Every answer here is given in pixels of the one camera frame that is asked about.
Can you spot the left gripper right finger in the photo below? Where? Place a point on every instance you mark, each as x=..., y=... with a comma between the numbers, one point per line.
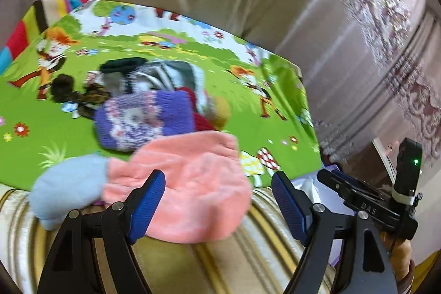
x=364, y=265

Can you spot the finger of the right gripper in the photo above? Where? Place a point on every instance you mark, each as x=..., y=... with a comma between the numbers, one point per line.
x=362, y=195
x=346, y=178

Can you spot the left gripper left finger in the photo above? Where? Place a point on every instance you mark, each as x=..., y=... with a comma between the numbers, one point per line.
x=71, y=265

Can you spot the purple storage box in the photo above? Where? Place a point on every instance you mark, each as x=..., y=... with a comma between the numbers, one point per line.
x=319, y=193

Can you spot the light blue plush toy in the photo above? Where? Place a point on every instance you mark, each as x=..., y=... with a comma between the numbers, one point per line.
x=72, y=184

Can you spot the pink fleece cloth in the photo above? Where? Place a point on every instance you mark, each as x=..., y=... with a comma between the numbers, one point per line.
x=206, y=192

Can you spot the beige scouring sponge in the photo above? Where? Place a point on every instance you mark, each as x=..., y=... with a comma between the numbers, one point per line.
x=218, y=111

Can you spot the purple knitted sock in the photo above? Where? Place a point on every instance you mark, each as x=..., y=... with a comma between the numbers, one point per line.
x=126, y=123

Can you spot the red crochet flower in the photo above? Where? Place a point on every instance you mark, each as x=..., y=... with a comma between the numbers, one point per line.
x=201, y=123

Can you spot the dark brown pompom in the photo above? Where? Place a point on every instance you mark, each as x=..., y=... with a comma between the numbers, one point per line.
x=62, y=89

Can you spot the dark green knitted item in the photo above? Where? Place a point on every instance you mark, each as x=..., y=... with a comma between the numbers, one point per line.
x=123, y=65

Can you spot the grey striped drawstring pouch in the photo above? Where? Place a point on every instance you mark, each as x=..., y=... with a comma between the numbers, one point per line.
x=168, y=75

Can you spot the right hand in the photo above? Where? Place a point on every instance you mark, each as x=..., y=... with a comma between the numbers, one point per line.
x=400, y=256

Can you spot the white side table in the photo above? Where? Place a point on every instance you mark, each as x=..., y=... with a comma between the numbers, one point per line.
x=385, y=153

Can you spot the cartoon green bedsheet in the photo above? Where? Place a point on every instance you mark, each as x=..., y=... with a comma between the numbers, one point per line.
x=268, y=102

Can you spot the beige pink curtain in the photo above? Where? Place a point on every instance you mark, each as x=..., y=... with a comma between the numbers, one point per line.
x=275, y=4

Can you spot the colourful striped blanket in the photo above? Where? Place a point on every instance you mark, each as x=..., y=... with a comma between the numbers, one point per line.
x=41, y=15

